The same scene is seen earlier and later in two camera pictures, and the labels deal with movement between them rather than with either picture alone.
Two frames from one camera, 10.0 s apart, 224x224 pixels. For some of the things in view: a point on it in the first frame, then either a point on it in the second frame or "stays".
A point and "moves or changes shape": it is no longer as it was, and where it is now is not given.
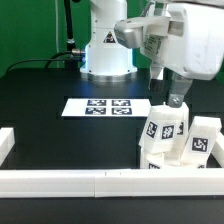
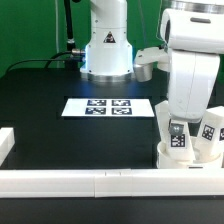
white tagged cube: [203, 134] moves or changes shape
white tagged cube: [177, 124] -> [162, 114]
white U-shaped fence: [106, 183] stays
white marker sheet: [107, 107] stays
